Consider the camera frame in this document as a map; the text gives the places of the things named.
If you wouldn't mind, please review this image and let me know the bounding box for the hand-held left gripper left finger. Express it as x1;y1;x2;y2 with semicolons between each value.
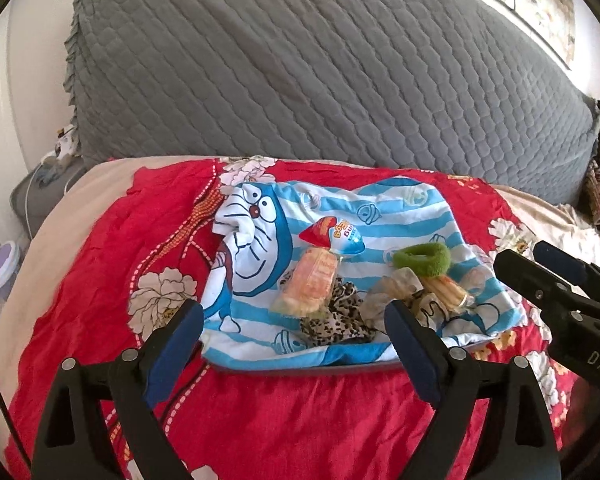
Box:
30;300;205;480

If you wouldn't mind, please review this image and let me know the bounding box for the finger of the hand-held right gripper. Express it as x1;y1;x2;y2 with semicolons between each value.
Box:
532;241;600;311
494;249;586;321

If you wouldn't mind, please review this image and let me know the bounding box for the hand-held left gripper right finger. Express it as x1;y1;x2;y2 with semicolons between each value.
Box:
383;301;563;480

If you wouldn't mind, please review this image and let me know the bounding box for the beige sheer scrunchie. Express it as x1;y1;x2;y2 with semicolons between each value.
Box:
359;267;448;336

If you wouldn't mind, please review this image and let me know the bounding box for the yellow snack packet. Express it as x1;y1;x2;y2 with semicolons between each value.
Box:
422;272;476;313

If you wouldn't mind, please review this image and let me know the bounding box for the leopard print scrunchie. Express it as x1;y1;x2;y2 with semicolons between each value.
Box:
286;277;368;348

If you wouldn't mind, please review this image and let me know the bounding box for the green scrunchie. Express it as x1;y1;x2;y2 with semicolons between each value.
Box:
392;242;452;279

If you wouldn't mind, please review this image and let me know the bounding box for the clear bread packet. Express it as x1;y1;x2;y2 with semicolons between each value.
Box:
272;246;342;318

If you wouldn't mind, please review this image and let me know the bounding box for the red egg-shaped toy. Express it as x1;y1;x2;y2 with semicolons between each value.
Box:
299;215;367;259

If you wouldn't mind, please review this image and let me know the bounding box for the grey box with Doraemon cloth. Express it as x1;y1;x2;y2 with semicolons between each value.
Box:
200;176;528;372

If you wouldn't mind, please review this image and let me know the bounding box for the red floral blanket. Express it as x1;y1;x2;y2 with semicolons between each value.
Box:
2;156;581;480

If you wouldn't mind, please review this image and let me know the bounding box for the white container with purple lid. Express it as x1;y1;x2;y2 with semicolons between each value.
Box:
0;241;22;291

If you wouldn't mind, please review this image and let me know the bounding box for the grey bedside stand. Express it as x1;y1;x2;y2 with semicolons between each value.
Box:
10;160;88;246

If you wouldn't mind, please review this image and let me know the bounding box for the small clutter on bedside stand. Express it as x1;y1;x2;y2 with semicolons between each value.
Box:
35;124;81;186

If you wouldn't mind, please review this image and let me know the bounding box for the grey quilted pillow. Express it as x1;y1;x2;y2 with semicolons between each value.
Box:
64;0;600;206

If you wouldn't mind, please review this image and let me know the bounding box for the white cable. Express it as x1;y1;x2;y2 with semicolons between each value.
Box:
24;160;56;238

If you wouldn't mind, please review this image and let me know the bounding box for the wall picture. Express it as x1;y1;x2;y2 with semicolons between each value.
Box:
510;0;578;68

